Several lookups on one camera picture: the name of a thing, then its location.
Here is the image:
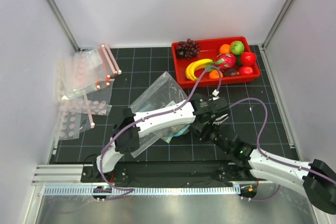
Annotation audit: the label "green netted melon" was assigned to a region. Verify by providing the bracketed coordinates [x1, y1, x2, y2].
[169, 124, 189, 134]

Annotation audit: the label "clear zip bag blue zipper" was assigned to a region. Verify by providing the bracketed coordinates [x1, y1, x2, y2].
[130, 72, 188, 143]

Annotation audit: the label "clear zip bag white label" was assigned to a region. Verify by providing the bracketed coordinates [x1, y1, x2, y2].
[131, 133, 160, 158]

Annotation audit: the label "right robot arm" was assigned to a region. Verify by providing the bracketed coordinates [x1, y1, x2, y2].
[189, 123, 335, 215]

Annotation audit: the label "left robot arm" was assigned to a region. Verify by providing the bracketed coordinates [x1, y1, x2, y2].
[92, 93, 229, 182]

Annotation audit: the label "stack of pink zip bags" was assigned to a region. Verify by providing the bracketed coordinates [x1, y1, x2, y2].
[55, 44, 122, 102]

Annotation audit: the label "clear bag pink dots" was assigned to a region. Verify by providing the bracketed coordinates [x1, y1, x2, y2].
[53, 97, 112, 141]

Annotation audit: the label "orange tangerine front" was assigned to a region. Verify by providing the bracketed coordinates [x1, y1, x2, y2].
[208, 70, 223, 80]

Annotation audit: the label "orange tangerine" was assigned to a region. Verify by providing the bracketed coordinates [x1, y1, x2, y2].
[208, 70, 223, 80]
[219, 44, 230, 54]

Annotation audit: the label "yellow banana bunch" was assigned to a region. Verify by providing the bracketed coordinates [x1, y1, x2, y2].
[185, 59, 213, 81]

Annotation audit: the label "pink dragon fruit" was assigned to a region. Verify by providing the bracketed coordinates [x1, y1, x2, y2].
[205, 53, 237, 71]

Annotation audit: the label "red apple small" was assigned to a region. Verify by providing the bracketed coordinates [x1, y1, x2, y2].
[238, 66, 254, 76]

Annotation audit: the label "purple grape bunch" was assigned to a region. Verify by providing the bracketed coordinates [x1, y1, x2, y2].
[175, 39, 200, 60]

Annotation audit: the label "orange tangerine back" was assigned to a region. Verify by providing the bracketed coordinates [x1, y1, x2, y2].
[219, 44, 230, 54]

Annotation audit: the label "red apple large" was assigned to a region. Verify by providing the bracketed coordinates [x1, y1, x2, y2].
[240, 52, 257, 67]

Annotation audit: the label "green cabbage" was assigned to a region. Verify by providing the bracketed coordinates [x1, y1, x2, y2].
[230, 40, 245, 56]

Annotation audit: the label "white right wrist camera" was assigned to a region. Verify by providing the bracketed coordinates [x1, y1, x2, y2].
[212, 114, 228, 125]

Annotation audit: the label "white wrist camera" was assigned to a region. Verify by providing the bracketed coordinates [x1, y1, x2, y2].
[212, 114, 228, 125]
[211, 89, 220, 101]

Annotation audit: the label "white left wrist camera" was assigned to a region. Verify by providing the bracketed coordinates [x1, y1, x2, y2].
[211, 89, 220, 101]

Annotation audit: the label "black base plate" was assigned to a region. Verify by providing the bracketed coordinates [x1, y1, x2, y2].
[80, 161, 253, 188]

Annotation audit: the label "aluminium slotted rail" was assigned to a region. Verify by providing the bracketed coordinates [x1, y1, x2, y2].
[44, 184, 240, 196]

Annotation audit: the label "right aluminium corner post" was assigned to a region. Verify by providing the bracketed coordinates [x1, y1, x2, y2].
[261, 0, 295, 50]

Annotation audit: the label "aluminium corner post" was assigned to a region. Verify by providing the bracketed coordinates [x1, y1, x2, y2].
[45, 0, 80, 51]
[261, 0, 295, 50]

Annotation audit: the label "left aluminium corner post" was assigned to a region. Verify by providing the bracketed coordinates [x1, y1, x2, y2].
[45, 0, 80, 51]

